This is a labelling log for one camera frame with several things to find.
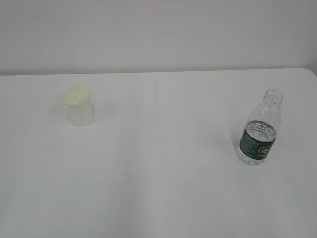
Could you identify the white paper cup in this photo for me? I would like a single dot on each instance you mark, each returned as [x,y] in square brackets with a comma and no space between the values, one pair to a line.
[80,110]

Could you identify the clear water bottle green label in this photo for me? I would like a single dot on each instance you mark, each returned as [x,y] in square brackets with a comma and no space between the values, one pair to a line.
[261,129]

